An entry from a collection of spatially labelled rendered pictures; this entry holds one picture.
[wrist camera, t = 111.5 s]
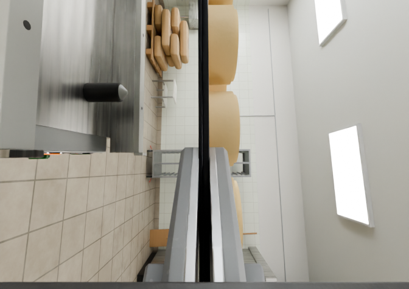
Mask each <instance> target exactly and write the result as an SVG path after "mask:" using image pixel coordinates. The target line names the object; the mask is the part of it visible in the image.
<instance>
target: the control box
mask: <svg viewBox="0 0 409 289"><path fill-rule="evenodd" d="M34 150H44V154H64V153H67V154H93V153H105V152H106V150H107V137H103V136H96V135H92V134H85V133H78V132H75V131H68V130H61V129H57V128H50V127H44V126H39V125H36V127H35V146H34Z"/></svg>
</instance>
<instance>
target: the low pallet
mask: <svg viewBox="0 0 409 289"><path fill-rule="evenodd" d="M155 5H156V4H155V0H152V2H147V8H148V10H149V14H150V16H151V18H152V25H147V32H148V35H149V37H150V39H151V49H146V55H147V57H148V58H149V60H150V62H151V64H152V66H153V68H154V70H155V71H156V73H158V74H159V76H160V77H161V68H160V66H159V64H158V62H157V60H156V58H155V56H154V38H155V36H159V35H158V32H157V29H156V27H155Z"/></svg>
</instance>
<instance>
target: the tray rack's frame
mask: <svg viewBox="0 0 409 289"><path fill-rule="evenodd" d="M159 151H182V150H155V149H153V151H151V152H153V161H152V175H149V176H152V178H177V176H158V175H159V174H161V173H162V164H179V162H165V163H162V153H159ZM239 151H247V153H242V162H236V163H234V164H243V172H244V173H247V174H248V175H245V174H243V175H231V177H251V152H250V149H239Z"/></svg>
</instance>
